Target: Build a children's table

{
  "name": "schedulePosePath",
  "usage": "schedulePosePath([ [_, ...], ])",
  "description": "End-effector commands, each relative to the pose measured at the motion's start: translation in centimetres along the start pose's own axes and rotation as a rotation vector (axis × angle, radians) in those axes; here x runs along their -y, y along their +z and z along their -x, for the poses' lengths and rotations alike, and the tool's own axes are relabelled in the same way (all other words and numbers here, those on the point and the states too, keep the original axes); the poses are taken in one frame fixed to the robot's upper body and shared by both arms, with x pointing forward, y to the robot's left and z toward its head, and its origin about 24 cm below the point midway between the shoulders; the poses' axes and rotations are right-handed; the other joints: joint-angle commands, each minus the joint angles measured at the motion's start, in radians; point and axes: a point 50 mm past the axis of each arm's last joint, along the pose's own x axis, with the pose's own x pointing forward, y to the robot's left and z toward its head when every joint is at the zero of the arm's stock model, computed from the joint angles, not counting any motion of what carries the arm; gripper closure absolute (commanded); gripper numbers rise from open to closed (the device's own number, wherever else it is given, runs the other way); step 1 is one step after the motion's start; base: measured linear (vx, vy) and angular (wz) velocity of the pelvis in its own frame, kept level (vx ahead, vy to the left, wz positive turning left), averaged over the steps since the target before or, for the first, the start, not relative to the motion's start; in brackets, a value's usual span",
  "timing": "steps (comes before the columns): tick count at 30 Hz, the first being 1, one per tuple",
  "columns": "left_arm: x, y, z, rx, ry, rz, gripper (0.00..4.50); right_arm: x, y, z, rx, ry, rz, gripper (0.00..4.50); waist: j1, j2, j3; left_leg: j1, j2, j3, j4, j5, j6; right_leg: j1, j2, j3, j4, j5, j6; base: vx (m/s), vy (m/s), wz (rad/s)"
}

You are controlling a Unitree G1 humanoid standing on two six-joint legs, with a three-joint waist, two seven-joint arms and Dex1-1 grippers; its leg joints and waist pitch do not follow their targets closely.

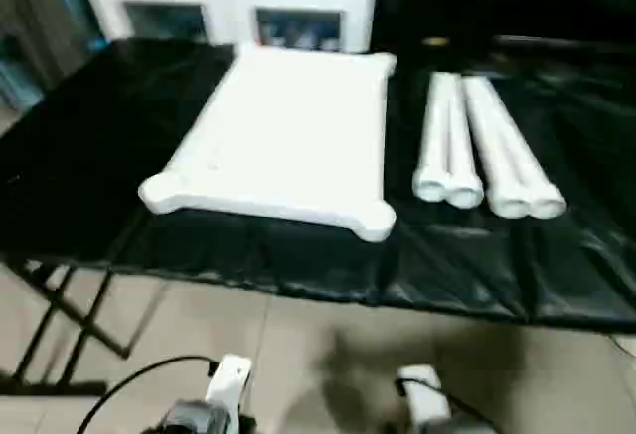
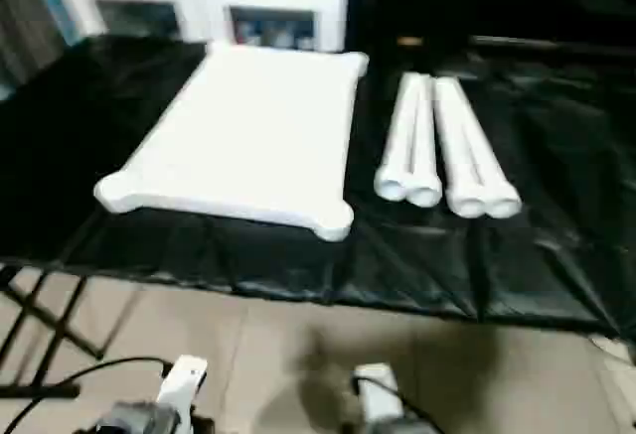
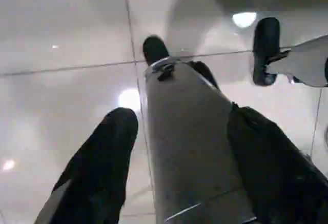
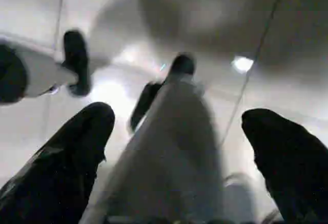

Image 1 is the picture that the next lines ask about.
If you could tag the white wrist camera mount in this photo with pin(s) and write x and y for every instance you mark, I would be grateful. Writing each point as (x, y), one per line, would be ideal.
(425, 394)
(231, 379)

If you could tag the small tan tag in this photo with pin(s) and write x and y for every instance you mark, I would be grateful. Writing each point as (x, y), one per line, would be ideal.
(434, 41)

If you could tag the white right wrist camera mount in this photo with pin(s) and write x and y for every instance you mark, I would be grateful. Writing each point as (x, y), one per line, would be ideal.
(425, 394)

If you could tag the white plastic table leg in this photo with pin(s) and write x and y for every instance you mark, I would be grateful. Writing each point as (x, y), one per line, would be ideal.
(434, 136)
(526, 166)
(462, 156)
(492, 156)

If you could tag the black plastic mat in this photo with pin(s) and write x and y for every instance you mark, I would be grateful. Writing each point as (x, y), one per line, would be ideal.
(99, 156)

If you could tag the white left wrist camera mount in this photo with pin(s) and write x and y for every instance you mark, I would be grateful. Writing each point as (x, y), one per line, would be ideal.
(231, 379)

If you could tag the black flat panel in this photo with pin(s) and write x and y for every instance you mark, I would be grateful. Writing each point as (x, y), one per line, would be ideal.
(561, 42)

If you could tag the white plastic table top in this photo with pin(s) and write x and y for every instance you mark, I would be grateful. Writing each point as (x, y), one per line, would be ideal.
(268, 141)

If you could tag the black folding table frame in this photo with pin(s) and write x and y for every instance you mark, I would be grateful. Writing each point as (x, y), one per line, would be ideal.
(74, 315)

